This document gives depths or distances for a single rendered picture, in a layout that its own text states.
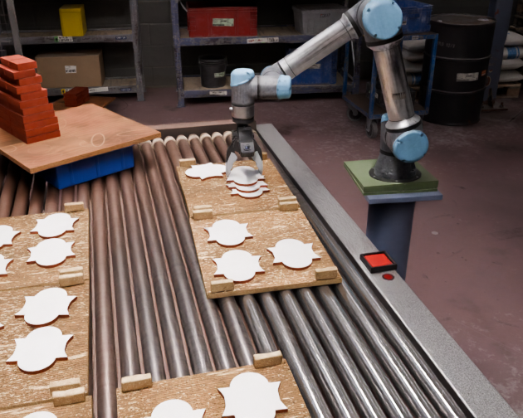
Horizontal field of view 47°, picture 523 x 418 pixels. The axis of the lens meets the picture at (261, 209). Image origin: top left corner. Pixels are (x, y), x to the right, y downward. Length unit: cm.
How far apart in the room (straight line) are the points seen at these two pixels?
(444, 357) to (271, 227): 66
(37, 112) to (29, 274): 76
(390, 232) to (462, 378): 103
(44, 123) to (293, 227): 99
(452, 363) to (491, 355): 156
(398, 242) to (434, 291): 99
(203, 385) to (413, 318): 53
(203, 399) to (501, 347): 198
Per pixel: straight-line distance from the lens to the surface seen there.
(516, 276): 355
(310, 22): 615
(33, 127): 227
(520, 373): 290
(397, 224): 229
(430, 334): 146
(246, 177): 204
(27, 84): 224
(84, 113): 256
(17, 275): 169
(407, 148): 205
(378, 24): 193
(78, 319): 148
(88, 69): 636
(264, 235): 175
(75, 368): 135
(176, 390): 126
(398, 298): 156
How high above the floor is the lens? 179
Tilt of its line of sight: 27 degrees down
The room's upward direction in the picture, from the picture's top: straight up
